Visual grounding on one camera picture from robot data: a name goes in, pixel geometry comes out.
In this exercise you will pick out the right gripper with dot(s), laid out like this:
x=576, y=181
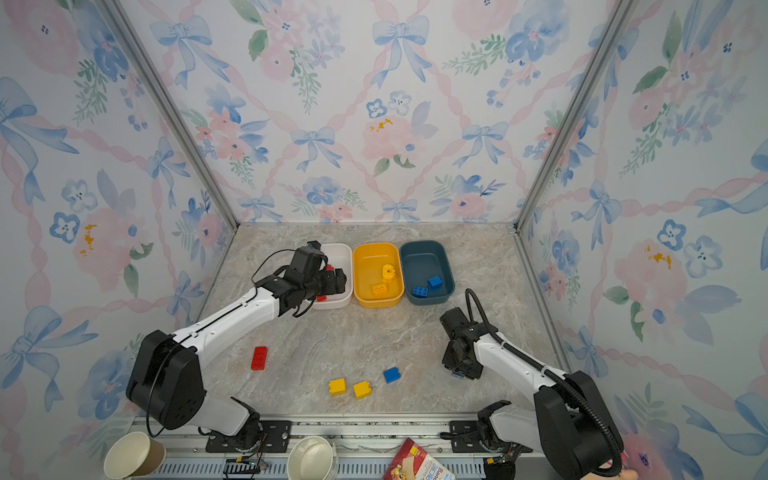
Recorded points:
x=448, y=362

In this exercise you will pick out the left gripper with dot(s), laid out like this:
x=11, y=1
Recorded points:
x=334, y=287

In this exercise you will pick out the yellow plastic container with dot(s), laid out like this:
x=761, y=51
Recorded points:
x=368, y=260

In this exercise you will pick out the yellow lego brick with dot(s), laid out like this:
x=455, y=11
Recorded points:
x=380, y=290
x=337, y=387
x=362, y=389

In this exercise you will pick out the dark teal plastic container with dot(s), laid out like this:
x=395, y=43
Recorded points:
x=421, y=260

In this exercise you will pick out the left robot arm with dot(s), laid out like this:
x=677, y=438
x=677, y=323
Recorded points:
x=166, y=381

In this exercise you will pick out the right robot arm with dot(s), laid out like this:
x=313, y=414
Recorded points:
x=569, y=421

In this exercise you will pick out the red snack box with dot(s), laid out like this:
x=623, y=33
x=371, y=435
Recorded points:
x=412, y=462

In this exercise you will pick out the white paper bowl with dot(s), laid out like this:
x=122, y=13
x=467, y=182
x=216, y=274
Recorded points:
x=313, y=458

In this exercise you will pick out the pink plush toy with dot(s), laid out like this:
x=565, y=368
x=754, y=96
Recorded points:
x=624, y=474

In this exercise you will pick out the brown paper cup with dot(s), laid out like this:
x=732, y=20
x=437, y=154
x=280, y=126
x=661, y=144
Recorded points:
x=135, y=454

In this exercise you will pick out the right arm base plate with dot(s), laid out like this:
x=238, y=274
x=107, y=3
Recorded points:
x=474, y=437

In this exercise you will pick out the aluminium rail frame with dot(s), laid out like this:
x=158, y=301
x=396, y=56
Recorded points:
x=365, y=446

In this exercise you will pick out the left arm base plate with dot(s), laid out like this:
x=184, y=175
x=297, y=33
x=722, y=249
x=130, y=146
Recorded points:
x=266, y=436

